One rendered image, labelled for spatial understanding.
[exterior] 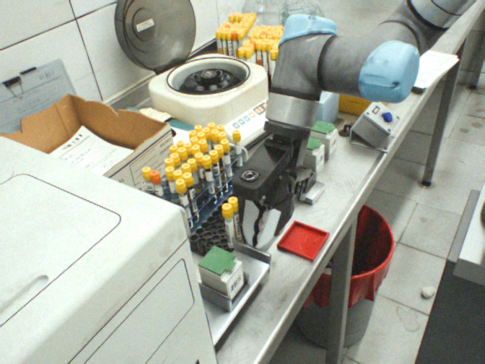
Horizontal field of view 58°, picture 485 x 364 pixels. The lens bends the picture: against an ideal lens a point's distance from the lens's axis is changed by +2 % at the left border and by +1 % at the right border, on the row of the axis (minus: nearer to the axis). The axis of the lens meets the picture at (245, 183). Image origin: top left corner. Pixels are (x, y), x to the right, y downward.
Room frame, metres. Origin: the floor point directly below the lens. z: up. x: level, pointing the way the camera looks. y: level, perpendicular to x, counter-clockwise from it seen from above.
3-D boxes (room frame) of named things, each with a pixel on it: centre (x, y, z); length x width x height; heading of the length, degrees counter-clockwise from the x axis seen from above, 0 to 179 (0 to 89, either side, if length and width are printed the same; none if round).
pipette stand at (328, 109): (0.86, -0.19, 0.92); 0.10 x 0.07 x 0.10; 146
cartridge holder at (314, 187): (0.65, -0.10, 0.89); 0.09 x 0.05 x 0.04; 53
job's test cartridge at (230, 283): (0.40, 0.05, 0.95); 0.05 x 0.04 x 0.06; 54
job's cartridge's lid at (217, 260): (0.40, 0.05, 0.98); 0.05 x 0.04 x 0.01; 54
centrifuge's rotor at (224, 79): (0.96, 0.06, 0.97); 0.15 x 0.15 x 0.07
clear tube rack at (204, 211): (0.66, 0.09, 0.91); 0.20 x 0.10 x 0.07; 144
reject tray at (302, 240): (0.51, -0.09, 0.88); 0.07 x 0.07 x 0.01; 54
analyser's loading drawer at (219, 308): (0.38, 0.06, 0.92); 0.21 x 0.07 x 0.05; 144
